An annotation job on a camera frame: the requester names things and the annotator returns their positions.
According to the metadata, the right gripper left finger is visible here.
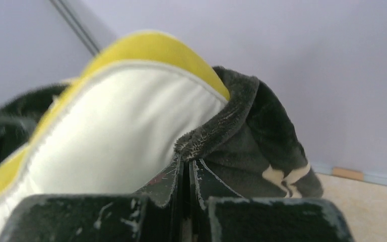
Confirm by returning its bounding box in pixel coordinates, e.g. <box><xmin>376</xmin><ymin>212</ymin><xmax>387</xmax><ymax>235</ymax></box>
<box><xmin>0</xmin><ymin>156</ymin><xmax>184</xmax><ymax>241</ymax></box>

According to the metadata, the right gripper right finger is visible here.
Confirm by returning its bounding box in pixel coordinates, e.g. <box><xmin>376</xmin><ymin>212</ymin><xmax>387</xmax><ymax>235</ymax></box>
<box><xmin>189</xmin><ymin>160</ymin><xmax>354</xmax><ymax>242</ymax></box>

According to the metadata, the black floral pillowcase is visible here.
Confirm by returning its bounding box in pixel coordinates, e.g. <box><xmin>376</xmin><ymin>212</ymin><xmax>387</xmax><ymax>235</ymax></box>
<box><xmin>0</xmin><ymin>66</ymin><xmax>325</xmax><ymax>199</ymax></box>

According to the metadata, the white pillow yellow edge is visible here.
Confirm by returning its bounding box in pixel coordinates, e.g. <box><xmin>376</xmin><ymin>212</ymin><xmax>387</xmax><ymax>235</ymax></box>
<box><xmin>0</xmin><ymin>31</ymin><xmax>230</xmax><ymax>233</ymax></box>

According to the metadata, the wooden block back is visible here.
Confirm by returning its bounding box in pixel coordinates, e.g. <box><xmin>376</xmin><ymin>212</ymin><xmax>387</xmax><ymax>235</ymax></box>
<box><xmin>332</xmin><ymin>167</ymin><xmax>364</xmax><ymax>181</ymax></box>

